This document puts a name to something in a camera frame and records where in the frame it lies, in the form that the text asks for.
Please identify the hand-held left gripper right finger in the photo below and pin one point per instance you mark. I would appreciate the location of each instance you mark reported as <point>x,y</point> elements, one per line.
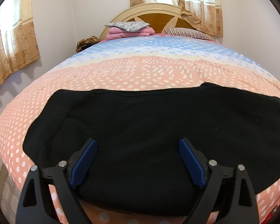
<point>192,163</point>

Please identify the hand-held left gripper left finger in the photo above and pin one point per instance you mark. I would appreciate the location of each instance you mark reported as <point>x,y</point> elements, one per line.
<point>82,165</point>

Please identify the black pants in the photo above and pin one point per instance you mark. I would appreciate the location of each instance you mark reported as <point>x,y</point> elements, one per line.
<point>142,121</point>

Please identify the polka-dot pink blue bed cover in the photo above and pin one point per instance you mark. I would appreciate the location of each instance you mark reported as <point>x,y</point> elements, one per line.
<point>130,74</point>

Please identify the brown patterned bag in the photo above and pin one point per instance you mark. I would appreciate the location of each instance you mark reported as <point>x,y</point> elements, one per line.
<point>86,43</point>

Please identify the striped pillow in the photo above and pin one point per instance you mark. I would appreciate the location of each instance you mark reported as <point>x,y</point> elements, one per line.
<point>186,32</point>

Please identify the pink folded blanket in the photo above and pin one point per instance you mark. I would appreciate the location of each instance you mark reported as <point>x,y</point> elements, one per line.
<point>116,34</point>

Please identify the beige floral side window curtain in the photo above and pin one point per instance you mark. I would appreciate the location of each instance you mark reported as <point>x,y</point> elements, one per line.
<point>14,39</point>

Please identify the grey patterned pillow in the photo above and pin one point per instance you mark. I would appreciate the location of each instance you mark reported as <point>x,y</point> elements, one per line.
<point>128,26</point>

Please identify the cream and brown wooden headboard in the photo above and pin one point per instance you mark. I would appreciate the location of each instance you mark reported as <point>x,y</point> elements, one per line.
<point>154,19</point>

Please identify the beige floral curtain behind headboard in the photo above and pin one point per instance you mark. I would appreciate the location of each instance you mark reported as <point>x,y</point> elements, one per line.
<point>200,9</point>

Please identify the beige bed side rail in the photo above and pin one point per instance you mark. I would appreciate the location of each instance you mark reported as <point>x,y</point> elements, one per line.
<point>1,182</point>

